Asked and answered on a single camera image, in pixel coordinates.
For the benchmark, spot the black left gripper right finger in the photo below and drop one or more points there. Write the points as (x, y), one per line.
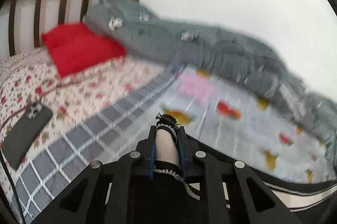
(231, 192)

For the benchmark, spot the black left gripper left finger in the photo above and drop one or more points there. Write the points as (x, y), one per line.
(100, 193)

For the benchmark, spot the fruit print bed sheet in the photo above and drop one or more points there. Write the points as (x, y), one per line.
(238, 124)

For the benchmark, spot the floral patchwork quilt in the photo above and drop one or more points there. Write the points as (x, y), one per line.
(91, 111)

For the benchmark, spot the black smartphone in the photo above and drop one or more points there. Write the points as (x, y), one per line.
(24, 133)

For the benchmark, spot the grey quilted comforter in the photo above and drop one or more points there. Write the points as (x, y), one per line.
(238, 58)

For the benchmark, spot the red pillow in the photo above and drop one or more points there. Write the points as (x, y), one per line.
(74, 48)

